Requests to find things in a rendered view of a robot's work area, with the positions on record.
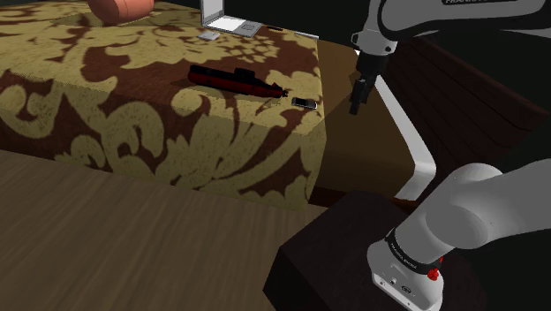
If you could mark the small grey square pad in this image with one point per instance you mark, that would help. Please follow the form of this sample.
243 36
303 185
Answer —
209 35

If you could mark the small flat black remote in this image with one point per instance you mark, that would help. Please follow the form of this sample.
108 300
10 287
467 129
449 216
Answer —
274 28

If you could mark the flat silver tablet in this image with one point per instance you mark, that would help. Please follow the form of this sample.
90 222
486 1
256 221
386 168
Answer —
306 35

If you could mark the red and black toy submarine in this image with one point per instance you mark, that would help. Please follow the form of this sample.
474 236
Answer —
241 82

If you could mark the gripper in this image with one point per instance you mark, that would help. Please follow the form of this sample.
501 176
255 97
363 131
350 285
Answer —
371 64

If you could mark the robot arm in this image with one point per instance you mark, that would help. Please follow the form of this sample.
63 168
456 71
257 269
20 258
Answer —
456 211

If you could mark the silver open laptop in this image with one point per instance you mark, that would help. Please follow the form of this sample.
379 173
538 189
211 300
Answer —
232 22

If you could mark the small black and silver phone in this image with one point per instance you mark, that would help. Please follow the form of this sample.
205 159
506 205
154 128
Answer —
304 103

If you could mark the bed with patterned brown cover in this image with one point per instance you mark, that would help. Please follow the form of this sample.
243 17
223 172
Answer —
129 129

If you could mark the dark robot stand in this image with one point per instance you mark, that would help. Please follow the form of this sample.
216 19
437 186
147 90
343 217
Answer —
327 258

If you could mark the dark wooden slatted panel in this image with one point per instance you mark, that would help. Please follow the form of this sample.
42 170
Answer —
456 94

